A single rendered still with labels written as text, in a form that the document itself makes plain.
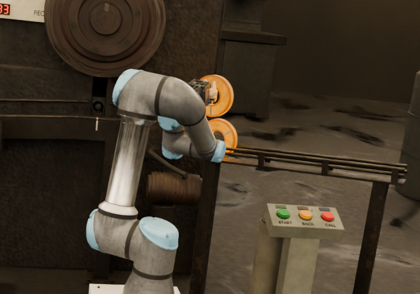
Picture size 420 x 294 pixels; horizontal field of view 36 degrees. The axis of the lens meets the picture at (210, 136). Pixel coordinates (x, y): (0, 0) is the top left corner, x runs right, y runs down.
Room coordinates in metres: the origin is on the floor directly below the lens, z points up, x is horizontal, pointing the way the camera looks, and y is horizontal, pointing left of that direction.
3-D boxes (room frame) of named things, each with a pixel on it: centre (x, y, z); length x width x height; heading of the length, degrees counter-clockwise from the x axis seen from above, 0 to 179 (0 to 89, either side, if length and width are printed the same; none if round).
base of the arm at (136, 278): (1.72, 0.12, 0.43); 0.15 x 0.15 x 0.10
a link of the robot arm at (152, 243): (1.73, 0.12, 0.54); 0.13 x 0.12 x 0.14; 74
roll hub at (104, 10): (2.47, 0.45, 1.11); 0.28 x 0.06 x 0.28; 101
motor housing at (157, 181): (2.50, 0.12, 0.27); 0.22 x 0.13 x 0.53; 101
